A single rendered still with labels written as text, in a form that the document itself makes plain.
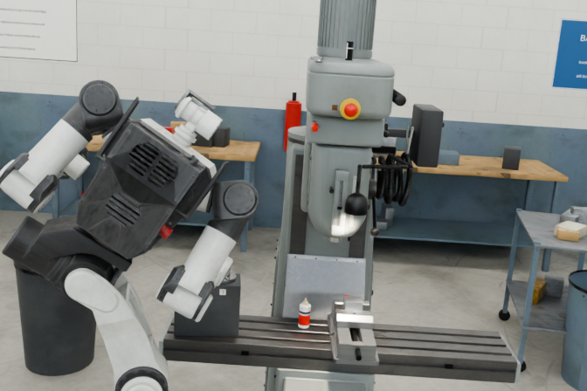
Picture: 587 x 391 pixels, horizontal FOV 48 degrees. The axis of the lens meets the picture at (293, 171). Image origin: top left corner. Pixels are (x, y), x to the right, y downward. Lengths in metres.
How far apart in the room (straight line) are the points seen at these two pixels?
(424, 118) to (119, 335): 1.28
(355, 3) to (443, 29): 4.21
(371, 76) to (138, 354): 1.01
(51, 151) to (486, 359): 1.54
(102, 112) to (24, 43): 5.23
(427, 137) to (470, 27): 4.17
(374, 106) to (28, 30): 5.25
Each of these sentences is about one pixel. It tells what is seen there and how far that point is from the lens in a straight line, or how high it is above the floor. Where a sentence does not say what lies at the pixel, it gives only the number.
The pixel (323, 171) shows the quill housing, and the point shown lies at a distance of 2.10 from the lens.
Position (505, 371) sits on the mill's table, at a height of 0.89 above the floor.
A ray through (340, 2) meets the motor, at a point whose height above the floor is 2.08.
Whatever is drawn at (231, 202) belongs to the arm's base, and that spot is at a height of 1.55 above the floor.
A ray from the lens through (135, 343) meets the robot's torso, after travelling 1.85.
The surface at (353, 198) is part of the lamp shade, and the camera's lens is 2.01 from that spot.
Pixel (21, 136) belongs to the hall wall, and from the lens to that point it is 6.99.
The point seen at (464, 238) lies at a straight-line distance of 6.11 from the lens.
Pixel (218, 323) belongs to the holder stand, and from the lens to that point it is 2.31.
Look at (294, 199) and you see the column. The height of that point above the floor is 1.32.
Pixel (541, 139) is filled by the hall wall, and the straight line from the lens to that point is 6.82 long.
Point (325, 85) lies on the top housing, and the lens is 1.93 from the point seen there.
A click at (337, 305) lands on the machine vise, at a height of 1.03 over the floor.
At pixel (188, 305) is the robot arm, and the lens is 1.71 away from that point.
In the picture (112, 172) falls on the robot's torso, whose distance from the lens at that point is 1.58.
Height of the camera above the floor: 1.98
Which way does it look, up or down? 12 degrees down
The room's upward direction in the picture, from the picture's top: 4 degrees clockwise
